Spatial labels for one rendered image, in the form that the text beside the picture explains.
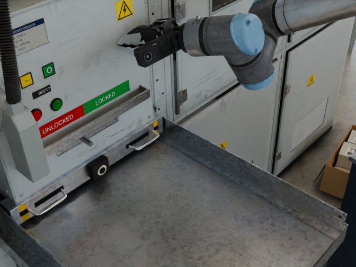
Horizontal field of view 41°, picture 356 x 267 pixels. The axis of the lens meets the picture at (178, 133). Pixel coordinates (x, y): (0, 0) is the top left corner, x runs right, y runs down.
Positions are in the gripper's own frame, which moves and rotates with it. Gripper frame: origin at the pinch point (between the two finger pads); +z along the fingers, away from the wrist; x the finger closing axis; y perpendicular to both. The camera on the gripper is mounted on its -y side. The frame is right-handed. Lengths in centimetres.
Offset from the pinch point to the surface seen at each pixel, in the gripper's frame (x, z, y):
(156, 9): 1.7, 0.5, 20.6
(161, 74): -19.5, 6.0, 21.2
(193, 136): -35.1, -6.6, 10.6
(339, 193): -126, -22, 97
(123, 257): -41, -8, -33
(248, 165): -39.6, -25.7, 5.3
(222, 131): -59, 7, 50
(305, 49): -51, -12, 107
